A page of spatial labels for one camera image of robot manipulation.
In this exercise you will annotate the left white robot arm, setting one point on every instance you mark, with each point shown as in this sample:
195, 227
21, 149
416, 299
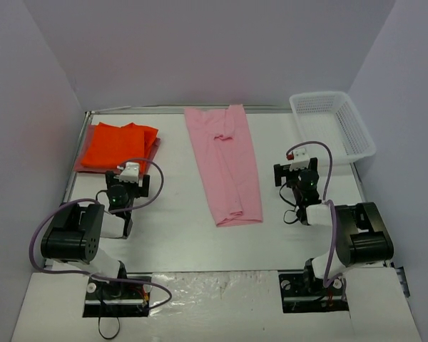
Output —
74, 233

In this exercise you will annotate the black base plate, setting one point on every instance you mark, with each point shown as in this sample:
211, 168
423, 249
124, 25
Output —
116, 300
296, 298

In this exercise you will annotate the folded orange t shirt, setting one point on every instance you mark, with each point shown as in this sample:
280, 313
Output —
117, 142

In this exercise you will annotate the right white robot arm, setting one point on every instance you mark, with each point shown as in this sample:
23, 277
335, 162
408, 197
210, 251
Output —
358, 233

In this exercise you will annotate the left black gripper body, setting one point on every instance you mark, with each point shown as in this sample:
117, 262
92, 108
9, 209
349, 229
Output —
143, 186

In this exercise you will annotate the white plastic basket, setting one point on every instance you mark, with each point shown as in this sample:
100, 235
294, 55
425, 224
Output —
332, 118

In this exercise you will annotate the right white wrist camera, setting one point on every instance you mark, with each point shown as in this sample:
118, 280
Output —
299, 159

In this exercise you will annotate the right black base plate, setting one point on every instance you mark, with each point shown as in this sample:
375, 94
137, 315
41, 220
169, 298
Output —
296, 298

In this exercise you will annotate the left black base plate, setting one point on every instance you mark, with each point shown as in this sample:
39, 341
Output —
116, 300

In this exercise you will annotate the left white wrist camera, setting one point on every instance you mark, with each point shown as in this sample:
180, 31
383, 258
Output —
130, 172

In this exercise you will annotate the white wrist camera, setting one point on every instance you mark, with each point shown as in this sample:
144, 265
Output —
130, 172
299, 159

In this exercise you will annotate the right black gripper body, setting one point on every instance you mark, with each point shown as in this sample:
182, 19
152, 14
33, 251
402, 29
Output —
279, 172

